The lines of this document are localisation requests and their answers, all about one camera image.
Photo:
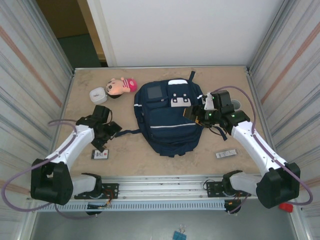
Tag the red plastic block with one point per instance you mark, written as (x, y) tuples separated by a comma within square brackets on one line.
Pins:
[(286, 208)]

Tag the plush doll with pink hat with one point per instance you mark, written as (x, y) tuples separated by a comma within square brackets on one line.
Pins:
[(117, 86)]

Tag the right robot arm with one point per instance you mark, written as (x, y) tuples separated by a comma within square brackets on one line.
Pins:
[(277, 185)]

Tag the left corrugated enclosure panel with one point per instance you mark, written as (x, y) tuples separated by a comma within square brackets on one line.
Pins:
[(25, 75)]

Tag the corrugated enclosure panel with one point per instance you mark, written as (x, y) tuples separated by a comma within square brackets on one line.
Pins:
[(287, 75), (25, 75)]

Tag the right corrugated enclosure panel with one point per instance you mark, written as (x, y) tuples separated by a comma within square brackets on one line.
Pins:
[(287, 75)]

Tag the white square container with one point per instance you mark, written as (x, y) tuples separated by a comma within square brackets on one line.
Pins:
[(97, 96)]

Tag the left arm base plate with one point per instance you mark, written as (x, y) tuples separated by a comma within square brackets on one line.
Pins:
[(111, 191)]

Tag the light grey round cup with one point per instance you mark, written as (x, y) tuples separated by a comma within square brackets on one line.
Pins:
[(236, 103)]

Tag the navy blue backpack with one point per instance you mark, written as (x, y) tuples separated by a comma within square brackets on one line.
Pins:
[(172, 135)]

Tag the small red white card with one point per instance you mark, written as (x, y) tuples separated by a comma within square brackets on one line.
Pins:
[(100, 154)]

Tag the blue binder clip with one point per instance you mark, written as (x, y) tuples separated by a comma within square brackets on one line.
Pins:
[(176, 235), (183, 235)]

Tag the aluminium front rail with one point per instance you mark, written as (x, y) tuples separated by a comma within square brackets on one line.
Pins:
[(162, 187)]

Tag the black base connector box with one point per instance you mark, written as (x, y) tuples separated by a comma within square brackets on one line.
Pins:
[(96, 207), (231, 206)]

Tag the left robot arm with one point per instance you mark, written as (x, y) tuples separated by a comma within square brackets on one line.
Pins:
[(50, 182)]

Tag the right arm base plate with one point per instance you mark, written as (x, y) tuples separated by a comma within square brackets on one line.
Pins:
[(213, 188)]

